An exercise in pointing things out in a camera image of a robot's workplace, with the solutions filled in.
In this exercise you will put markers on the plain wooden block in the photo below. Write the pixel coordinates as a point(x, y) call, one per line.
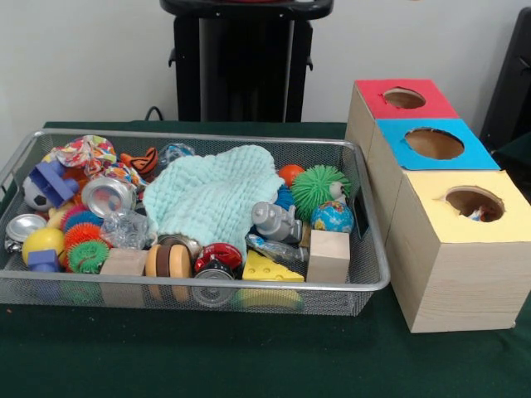
point(328, 257)

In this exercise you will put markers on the blue spiky ball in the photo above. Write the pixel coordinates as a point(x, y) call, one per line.
point(284, 197)

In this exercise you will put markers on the dark green side table cloth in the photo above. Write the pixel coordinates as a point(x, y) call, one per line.
point(518, 159)

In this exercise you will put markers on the clear mesh bin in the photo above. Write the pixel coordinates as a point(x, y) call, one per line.
point(369, 265)

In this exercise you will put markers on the red ball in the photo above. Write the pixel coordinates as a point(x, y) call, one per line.
point(291, 175)

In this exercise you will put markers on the blue globe ball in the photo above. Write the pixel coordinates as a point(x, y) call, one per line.
point(332, 218)

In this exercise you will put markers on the mint green muslin cloth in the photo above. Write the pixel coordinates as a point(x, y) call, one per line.
point(211, 195)

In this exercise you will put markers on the yellow cheese wedge toy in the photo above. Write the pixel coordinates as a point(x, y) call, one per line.
point(270, 269)

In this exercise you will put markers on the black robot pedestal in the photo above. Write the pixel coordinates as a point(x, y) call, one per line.
point(241, 66)

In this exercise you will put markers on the wooden box with three holes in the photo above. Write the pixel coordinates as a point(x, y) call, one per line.
point(448, 282)

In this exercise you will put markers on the green spiky ball with eyes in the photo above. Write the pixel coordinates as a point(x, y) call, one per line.
point(319, 189)

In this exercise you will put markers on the multicolour patterned cloth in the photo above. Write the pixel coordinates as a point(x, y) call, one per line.
point(83, 152)

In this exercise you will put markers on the colourful polka dot cloth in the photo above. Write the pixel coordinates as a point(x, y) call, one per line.
point(479, 215)

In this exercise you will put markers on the dark green tablecloth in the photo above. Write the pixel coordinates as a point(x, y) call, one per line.
point(249, 356)

